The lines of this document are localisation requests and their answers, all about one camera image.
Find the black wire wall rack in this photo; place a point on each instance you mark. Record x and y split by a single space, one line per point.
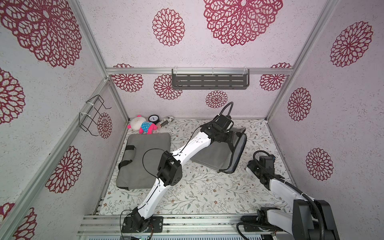
96 121

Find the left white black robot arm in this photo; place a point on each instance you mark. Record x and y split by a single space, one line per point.
170 167

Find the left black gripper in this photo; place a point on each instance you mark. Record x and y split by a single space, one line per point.
224 141

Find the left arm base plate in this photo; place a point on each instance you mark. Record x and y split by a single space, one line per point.
151 225

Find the black round gauge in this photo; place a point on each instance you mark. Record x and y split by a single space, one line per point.
155 119

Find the small striped tool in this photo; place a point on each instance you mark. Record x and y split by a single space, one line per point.
165 121

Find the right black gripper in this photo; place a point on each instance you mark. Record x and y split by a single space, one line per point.
261 176

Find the grey laptop bag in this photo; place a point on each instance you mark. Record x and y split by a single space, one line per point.
220 157
141 158

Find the pink white plush toy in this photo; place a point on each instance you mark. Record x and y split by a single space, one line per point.
141 125

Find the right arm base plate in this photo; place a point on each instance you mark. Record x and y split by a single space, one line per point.
252 224

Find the grey metal wall shelf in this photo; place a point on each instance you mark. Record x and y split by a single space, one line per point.
210 81

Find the aluminium front rail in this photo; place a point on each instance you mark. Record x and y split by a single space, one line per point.
110 225

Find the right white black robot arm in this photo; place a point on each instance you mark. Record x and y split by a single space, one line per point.
310 219

